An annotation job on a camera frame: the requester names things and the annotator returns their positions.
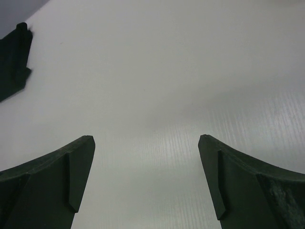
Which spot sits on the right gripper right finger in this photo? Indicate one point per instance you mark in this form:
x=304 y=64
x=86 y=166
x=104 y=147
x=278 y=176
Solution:
x=248 y=193

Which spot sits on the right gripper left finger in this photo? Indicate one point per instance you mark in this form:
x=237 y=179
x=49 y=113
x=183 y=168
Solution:
x=46 y=193

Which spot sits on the black t shirt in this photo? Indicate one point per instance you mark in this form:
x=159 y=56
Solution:
x=14 y=53

